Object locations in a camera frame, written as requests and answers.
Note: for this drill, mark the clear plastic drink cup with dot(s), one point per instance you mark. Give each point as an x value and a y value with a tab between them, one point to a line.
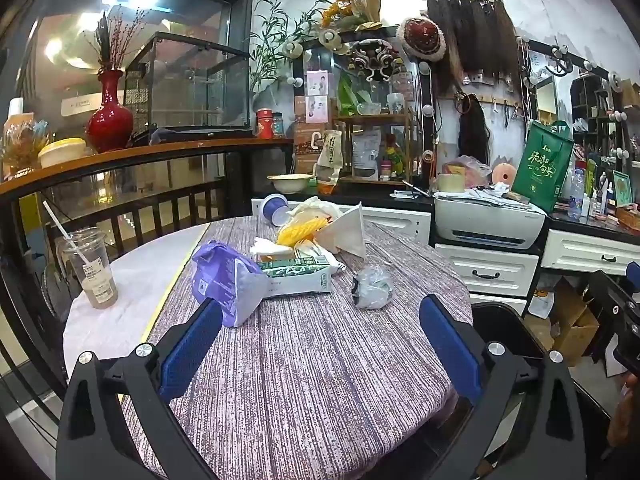
95	280

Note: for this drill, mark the printed cream snack bag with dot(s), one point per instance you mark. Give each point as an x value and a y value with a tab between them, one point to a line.
330	155

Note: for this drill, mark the crumpled clear plastic bag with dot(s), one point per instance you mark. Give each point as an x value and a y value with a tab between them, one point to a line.
372	287

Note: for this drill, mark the purple striped tablecloth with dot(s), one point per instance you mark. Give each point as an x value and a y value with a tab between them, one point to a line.
310	385

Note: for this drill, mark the stack of papers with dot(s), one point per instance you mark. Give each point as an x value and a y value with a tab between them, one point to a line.
485	195

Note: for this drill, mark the purple and white cup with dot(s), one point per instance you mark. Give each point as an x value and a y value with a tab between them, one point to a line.
275	207

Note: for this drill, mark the curved wooden railing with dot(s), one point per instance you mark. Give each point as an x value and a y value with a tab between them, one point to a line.
150	152

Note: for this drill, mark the cream lidded container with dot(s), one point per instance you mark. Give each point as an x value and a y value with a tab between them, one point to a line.
62	152

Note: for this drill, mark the blue canister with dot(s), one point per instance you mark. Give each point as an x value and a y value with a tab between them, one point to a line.
278	125

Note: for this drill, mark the green tote bag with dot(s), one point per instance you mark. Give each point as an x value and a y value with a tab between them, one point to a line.
542	170

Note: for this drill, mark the black wig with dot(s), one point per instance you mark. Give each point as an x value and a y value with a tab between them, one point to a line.
474	130

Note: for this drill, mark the black trash bin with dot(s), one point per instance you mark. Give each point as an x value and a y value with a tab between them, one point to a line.
505	322

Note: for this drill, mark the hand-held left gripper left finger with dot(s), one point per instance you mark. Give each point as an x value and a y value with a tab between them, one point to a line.
192	345

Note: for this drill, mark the red round hat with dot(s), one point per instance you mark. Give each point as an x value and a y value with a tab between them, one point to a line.
421	37

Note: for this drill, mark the clear water bottle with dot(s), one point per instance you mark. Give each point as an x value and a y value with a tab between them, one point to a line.
576	195

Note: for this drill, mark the cream bowl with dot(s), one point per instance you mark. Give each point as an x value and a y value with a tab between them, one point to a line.
290	183

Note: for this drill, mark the red vase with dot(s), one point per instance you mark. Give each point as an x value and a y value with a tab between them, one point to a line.
110	125

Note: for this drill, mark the brown cardboard box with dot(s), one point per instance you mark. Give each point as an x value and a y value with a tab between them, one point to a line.
570	325

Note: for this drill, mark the green picture frame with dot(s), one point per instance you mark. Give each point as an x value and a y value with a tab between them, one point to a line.
622	189

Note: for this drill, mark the large tape roll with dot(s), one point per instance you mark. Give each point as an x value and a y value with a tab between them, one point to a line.
451	183

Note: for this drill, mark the white drinking straw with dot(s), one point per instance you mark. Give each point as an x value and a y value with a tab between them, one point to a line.
60	225

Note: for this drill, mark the green bamboo plant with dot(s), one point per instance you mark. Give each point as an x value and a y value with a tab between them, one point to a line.
272	45

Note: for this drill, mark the white face mask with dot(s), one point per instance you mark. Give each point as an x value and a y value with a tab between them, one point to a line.
345	235

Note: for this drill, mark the white cartoon paper bag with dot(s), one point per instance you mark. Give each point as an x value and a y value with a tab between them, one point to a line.
541	305

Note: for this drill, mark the person's right hand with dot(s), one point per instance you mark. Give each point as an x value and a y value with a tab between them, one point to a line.
629	415

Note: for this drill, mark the red canister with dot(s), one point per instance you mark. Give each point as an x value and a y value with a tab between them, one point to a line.
264	125

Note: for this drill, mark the green tissue packet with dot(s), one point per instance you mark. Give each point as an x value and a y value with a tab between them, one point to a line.
295	272

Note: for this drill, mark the dried flower branches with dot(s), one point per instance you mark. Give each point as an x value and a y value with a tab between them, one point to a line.
117	45

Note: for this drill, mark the purple plastic bag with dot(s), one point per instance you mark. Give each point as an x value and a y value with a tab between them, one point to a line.
220	275

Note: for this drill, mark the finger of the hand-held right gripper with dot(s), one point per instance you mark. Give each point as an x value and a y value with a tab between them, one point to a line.
612	295

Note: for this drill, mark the lion mask decoration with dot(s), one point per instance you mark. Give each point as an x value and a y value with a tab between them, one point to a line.
375	57

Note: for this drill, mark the wicker basket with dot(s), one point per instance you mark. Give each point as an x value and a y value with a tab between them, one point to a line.
629	219

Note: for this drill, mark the wooden shelf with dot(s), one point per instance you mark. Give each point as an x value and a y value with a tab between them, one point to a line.
372	119

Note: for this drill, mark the hanging dark hair wigs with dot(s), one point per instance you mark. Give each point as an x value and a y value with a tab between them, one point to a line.
475	40

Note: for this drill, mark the white tissue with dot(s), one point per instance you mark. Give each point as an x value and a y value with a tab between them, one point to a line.
267	247

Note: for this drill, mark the sunflower bouquet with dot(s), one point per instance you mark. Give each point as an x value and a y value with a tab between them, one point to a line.
342	10

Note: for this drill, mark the white printer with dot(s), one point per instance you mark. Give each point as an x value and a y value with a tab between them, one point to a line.
485	222

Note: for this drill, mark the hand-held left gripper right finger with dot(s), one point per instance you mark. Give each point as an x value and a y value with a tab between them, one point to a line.
450	350

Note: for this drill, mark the glass terrarium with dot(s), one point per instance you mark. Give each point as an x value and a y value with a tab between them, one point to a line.
200	90

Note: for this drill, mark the pink plastic bag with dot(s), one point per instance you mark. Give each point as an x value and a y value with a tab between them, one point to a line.
472	167

